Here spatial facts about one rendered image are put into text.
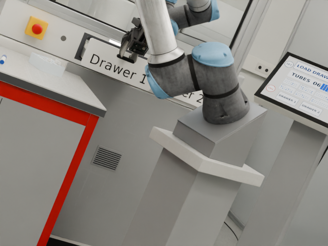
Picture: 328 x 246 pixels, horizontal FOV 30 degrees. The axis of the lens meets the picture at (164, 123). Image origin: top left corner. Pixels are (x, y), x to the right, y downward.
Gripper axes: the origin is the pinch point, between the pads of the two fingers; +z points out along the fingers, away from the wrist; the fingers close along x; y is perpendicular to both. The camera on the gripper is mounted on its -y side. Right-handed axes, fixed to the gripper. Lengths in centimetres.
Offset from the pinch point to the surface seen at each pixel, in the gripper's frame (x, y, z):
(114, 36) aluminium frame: -2.8, -16.9, 6.3
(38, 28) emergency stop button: -32.8, -6.6, 8.7
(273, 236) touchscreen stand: 93, 29, 39
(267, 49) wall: 219, -294, 157
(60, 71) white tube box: -22.4, 15.3, 5.2
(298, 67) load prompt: 80, -28, -9
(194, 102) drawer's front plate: 39.9, -8.4, 15.8
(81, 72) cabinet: -9.7, -6.4, 21.7
